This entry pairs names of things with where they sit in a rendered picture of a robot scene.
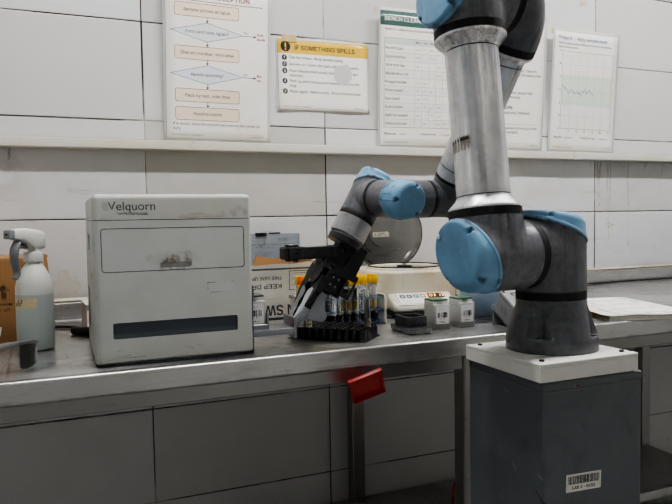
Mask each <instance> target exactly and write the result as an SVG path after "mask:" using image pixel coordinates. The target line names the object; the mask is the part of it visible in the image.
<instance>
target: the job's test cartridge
mask: <svg viewBox="0 0 672 504"><path fill-rule="evenodd" d="M253 323H254V325H257V324H266V313H265V300H264V297H253Z"/></svg>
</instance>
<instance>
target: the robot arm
mask: <svg viewBox="0 0 672 504"><path fill-rule="evenodd" d="M416 13H417V17H418V19H419V21H420V22H421V23H422V25H424V26H425V27H427V28H429V29H433V36H434V46H435V48H436V49H437V50H438V51H439V52H441V53H442V54H443V55H444V56H445V66H446V78H447V91H448V103H449V115H450V127H451V136H450V138H449V141H448V144H447V146H446V149H445V151H444V154H443V156H442V159H441V161H440V164H439V166H438V169H437V171H436V174H435V176H434V179H433V180H407V179H396V180H392V178H391V177H390V176H389V175H388V174H386V173H385V172H383V171H381V170H379V169H377V168H373V167H364V168H362V169H361V171H360V172H359V174H358V176H357V178H355V180H354V181H353V185H352V187H351V189H350V191H349V193H348V195H347V197H346V199H345V201H344V203H343V205H342V207H341V209H340V211H339V213H338V215H337V217H336V219H335V221H334V223H333V225H332V226H331V230H330V232H329V234H328V238H329V239H330V240H332V241H333V242H335V243H334V245H315V246H298V245H294V244H289V245H284V246H285V247H280V259H283V260H285V262H298V261H299V260H304V259H316V260H315V261H313V262H312V264H311V265H310V267H309V268H308V270H307V272H306V275H305V277H304V279H303V281H302V282H301V285H300V287H299V289H298V292H297V295H296V298H295V301H294V305H293V309H292V314H291V316H294V317H296V318H297V327H298V326H299V325H300V324H301V322H302V321H303V320H304V319H307V320H312V321H317V322H323V321H325V320H326V318H327V313H326V311H325V310H324V308H323V306H322V304H323V302H324V300H325V294H326V295H331V296H332V297H334V298H337V299H338V298H339V297H341V298H343V299H345V300H347V301H348V299H349V297H350V295H351V293H352V291H353V289H354V287H355V285H356V283H357V281H358V279H359V278H358V277H357V276H356V275H357V273H358V271H359V269H360V267H361V265H362V263H363V261H364V259H365V257H366V255H367V253H368V251H366V250H364V249H363V248H361V245H363V244H364V242H365V240H366V238H367V236H368V234H369V232H370V230H371V228H372V226H373V224H374V222H375V220H376V218H377V217H385V218H393V219H396V220H407V219H413V218H430V217H446V218H448V219H449V221H448V222H446V223H445V224H444V225H443V226H442V227H441V228H440V230H439V232H438V234H439V236H438V237H437V238H436V245H435V250H436V258H437V262H438V265H439V268H440V270H441V272H442V274H443V276H444V277H445V279H446V280H448V281H449V282H450V284H451V285H452V286H453V287H454V288H456V289H458V290H460V291H462V292H466V293H481V294H489V293H493V292H499V291H509V290H515V306H514V309H513V312H512V315H511V319H510V322H509V325H508V328H507V331H506V336H505V342H506V348H507V349H509V350H511V351H515V352H519V353H525V354H533V355H544V356H577V355H586V354H592V353H595V352H597V351H599V336H598V333H597V330H596V327H595V324H594V322H593V319H592V316H591V313H590V310H589V307H588V303H587V242H588V236H587V235H586V223H585V220H584V219H583V218H582V217H581V216H580V215H577V214H574V213H569V212H562V211H549V210H523V209H522V204H521V203H520V202H519V201H518V200H517V199H515V198H514V197H513V196H512V194H511V187H510V176H509V164H508V153H507V141H506V129H505V118H504V110H505V107H506V105H507V103H508V100H509V98H510V96H511V94H512V91H513V89H514V87H515V84H516V82H517V80H518V78H519V75H520V73H521V71H522V68H523V66H524V64H526V63H528V62H530V61H532V60H533V58H534V55H535V53H536V51H537V49H538V46H539V44H540V41H541V37H542V33H543V30H544V24H545V0H416ZM348 280H349V281H351V282H353V283H354V284H353V286H352V288H351V290H350V292H349V294H346V293H347V290H346V289H344V287H345V286H346V287H348V285H349V283H350V282H348Z"/></svg>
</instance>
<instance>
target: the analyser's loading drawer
mask: <svg viewBox="0 0 672 504"><path fill-rule="evenodd" d="M265 313H266V324H257V325H254V337H263V336H275V335H286V334H287V335H289V336H291V337H293V338H297V318H296V317H294V316H291V315H289V314H286V313H284V314H283V319H284V323H281V324H269V313H267V312H265Z"/></svg>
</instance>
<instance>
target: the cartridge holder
mask: <svg viewBox="0 0 672 504"><path fill-rule="evenodd" d="M391 329H393V330H397V331H401V332H404V333H407V334H408V335H416V334H422V333H424V334H429V333H432V327H430V326H427V316H425V315H421V314H417V313H406V314H395V323H391Z"/></svg>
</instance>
